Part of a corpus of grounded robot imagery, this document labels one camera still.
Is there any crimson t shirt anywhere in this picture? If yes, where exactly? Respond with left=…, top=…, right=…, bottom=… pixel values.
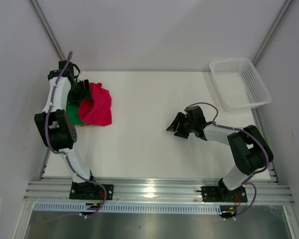
left=78, top=83, right=112, bottom=126

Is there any aluminium front rail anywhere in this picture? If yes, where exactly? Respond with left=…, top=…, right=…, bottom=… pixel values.
left=23, top=177, right=295, bottom=206

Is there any white plastic basket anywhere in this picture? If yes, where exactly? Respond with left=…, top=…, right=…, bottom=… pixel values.
left=209, top=58, right=272, bottom=112

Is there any white slotted cable duct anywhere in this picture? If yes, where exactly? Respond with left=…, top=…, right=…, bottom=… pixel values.
left=33, top=202, right=221, bottom=215

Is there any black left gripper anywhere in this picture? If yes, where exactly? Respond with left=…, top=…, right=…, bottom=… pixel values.
left=68, top=80, right=93, bottom=108

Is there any green folded t shirt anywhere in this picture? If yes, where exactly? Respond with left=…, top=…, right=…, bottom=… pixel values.
left=66, top=103, right=85, bottom=125

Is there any aluminium corner post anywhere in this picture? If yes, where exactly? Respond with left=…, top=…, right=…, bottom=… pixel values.
left=252, top=0, right=297, bottom=67
left=27, top=0, right=66, bottom=60

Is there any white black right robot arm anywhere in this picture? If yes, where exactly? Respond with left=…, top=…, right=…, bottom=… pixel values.
left=166, top=105, right=274, bottom=202

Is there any right aluminium corner post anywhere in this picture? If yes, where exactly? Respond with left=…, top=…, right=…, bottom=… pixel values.
left=252, top=0, right=297, bottom=67

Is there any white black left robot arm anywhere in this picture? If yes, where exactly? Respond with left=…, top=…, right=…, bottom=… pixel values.
left=34, top=60, right=98, bottom=199

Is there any left aluminium corner post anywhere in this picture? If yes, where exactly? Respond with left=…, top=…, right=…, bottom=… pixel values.
left=27, top=0, right=66, bottom=60

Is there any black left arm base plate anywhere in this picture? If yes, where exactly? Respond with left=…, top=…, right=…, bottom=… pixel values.
left=69, top=182, right=105, bottom=200

